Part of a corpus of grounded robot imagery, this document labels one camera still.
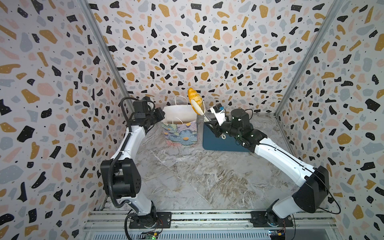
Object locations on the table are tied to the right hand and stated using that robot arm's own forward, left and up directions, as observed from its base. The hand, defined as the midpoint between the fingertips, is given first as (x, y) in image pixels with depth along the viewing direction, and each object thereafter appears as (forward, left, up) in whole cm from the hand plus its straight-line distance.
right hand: (205, 118), depth 72 cm
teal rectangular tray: (+9, -5, -33) cm, 35 cm away
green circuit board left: (-44, +26, -33) cm, 61 cm away
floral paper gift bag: (+4, +14, -8) cm, 17 cm away
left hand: (+12, +23, -6) cm, 27 cm away
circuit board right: (-43, -36, -35) cm, 66 cm away
